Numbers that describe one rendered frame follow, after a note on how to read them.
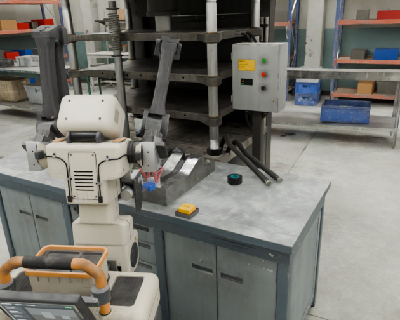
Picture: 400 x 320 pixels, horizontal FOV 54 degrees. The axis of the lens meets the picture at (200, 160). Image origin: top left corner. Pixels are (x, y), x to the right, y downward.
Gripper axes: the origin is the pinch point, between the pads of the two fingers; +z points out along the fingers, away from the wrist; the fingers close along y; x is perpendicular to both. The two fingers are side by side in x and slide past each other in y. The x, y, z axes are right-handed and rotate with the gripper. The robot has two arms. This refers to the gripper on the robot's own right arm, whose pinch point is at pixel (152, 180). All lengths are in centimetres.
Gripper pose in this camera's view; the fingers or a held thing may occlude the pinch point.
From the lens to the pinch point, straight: 187.1
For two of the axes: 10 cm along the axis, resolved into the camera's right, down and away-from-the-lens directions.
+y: -8.8, -1.4, 4.6
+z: 0.3, 9.4, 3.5
